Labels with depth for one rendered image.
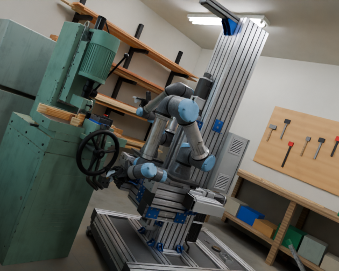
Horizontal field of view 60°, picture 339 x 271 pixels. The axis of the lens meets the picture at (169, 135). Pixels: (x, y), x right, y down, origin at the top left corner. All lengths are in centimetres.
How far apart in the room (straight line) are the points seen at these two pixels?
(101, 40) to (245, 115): 342
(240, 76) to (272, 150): 247
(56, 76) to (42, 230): 100
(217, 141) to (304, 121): 247
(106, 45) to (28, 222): 116
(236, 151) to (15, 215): 156
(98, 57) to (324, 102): 339
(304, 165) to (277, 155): 39
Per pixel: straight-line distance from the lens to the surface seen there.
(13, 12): 420
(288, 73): 492
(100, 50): 195
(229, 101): 225
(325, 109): 455
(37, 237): 208
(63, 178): 194
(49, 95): 216
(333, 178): 432
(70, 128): 183
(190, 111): 156
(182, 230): 238
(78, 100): 199
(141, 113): 253
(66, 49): 217
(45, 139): 184
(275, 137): 464
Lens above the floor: 114
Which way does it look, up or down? 3 degrees down
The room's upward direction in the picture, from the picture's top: 22 degrees clockwise
